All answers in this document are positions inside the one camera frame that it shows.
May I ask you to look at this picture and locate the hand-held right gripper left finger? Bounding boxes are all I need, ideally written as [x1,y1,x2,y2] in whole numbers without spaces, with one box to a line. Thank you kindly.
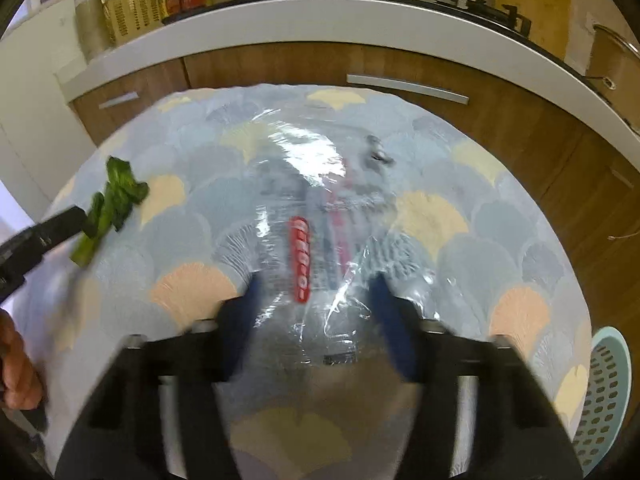
[55,275,263,480]

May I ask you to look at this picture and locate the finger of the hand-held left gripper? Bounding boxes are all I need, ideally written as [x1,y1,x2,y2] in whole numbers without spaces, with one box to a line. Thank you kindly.
[20,206,88,261]

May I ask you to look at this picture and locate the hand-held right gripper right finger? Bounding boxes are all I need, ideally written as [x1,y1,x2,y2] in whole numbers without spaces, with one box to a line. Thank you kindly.
[367,272,583,480]

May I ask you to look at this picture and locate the green vegetable leaf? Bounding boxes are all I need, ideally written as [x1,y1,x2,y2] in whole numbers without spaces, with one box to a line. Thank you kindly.
[70,156,150,268]

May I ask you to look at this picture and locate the clear plastic bag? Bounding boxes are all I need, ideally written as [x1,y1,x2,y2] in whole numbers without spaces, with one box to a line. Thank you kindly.
[215,115,431,361]

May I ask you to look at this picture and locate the light blue perforated basket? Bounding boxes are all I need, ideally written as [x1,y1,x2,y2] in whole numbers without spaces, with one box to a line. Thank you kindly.
[570,326,633,473]

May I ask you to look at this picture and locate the person's left hand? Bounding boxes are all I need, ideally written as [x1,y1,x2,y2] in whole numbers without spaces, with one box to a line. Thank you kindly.
[0,308,46,411]

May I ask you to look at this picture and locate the clear storage jar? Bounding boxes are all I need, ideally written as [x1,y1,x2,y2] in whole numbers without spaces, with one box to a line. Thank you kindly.
[74,0,112,63]

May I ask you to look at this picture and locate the yellow slotted holder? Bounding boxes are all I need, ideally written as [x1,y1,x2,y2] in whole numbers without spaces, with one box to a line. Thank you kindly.
[102,0,163,45]

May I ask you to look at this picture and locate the wooden kitchen cabinet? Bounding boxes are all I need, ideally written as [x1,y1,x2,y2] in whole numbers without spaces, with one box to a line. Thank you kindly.
[67,42,640,331]

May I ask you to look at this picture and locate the white kitchen countertop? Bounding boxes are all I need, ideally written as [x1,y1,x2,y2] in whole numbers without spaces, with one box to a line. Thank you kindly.
[55,0,640,136]

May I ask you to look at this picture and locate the steel pot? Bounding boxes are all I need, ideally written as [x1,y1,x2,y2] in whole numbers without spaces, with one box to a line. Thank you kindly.
[582,24,640,106]

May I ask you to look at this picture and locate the wooden cutting board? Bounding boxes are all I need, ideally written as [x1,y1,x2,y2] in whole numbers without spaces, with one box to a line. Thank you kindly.
[495,0,573,61]

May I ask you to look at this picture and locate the short silver cabinet handle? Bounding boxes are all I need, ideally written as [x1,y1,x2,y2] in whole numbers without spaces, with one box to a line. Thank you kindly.
[98,91,140,110]

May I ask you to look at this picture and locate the long silver cabinet handle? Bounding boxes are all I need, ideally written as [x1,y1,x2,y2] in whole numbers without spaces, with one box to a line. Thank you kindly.
[346,74,470,106]

